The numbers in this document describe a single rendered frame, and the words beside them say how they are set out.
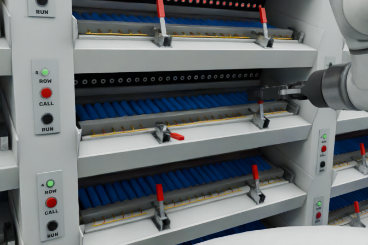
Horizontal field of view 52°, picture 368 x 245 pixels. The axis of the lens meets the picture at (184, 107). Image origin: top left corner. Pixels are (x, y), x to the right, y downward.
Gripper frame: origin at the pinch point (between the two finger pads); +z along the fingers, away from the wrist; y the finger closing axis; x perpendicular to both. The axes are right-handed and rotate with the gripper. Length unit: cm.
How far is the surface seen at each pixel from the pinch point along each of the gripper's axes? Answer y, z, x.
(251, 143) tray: -3.7, 0.5, -11.2
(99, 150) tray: -40.1, 0.3, -8.0
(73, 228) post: -46, 1, -21
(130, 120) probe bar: -32.0, 3.9, -3.3
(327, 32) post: 18.8, -5.1, 14.1
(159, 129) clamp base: -27.6, 0.2, -5.5
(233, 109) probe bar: -5.2, 4.5, -3.0
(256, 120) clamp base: -1.0, 1.3, -6.2
